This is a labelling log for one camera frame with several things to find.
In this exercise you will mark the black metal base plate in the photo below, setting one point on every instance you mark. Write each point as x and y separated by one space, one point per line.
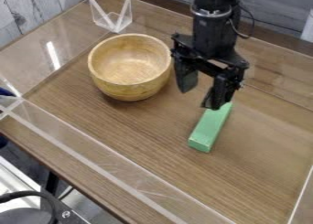
64 214

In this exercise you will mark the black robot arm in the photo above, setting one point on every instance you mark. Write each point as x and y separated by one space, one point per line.
215 8

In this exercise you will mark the light wooden bowl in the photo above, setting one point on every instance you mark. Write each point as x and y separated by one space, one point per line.
130 66

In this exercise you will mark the clear acrylic front wall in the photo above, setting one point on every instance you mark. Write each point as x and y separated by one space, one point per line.
123 151

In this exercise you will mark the black table leg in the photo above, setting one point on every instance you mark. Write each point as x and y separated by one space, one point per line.
52 183

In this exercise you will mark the clear acrylic corner bracket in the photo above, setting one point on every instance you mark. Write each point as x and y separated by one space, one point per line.
112 21

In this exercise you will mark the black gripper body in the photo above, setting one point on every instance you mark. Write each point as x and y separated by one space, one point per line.
209 47

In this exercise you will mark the green rectangular block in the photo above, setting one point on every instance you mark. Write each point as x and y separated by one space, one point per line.
207 129

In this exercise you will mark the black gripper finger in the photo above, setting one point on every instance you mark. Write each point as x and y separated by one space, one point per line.
221 92
186 75

